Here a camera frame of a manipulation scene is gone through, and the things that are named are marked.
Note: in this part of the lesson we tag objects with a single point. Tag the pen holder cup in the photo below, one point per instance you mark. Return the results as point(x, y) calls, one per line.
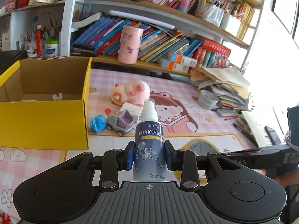
point(30, 45)

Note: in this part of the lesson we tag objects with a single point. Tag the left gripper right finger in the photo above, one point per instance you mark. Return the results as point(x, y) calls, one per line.
point(184, 161)

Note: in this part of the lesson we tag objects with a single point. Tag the white green-lid jar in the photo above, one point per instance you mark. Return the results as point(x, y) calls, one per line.
point(51, 47)

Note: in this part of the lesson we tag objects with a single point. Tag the blue crumpled bag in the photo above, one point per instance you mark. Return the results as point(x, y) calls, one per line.
point(98, 123)

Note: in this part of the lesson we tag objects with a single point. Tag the pink printed tumbler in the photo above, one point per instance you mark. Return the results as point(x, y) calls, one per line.
point(130, 43)

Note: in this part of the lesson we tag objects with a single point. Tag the white bookshelf unit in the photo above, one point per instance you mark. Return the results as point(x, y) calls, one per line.
point(169, 26)

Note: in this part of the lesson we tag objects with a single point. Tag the person's right hand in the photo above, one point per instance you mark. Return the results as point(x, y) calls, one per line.
point(289, 178)

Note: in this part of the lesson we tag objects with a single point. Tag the pink plush toy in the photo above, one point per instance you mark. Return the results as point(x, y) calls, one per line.
point(134, 92)

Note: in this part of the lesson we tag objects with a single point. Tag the black stapler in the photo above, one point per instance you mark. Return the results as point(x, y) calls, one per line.
point(83, 53)

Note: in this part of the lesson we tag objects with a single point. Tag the white tissue pack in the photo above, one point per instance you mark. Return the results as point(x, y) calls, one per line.
point(134, 110)

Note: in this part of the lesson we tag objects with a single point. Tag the black Yamaha keyboard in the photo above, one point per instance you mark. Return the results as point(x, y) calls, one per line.
point(8, 58)

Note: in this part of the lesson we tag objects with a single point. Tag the yellow cardboard box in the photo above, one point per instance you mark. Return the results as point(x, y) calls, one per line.
point(31, 119)

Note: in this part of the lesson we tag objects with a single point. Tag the orange white medicine box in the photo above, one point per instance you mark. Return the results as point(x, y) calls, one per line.
point(183, 60)

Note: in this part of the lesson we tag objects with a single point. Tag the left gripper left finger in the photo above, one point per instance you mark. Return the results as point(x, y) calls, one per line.
point(114, 161)

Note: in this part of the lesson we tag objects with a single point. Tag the red tassel pen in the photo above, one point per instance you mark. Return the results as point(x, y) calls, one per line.
point(38, 39)

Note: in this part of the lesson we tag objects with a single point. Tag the lens cleaner spray bottle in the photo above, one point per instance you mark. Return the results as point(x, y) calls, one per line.
point(149, 149)

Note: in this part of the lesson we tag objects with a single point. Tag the white power adapter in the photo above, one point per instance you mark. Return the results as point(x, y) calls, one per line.
point(57, 96)

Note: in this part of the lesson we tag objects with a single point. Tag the toy truck purple bin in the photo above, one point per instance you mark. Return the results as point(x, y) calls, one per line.
point(120, 121)

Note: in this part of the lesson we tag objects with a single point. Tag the tape roll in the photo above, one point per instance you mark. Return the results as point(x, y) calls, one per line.
point(207, 99)

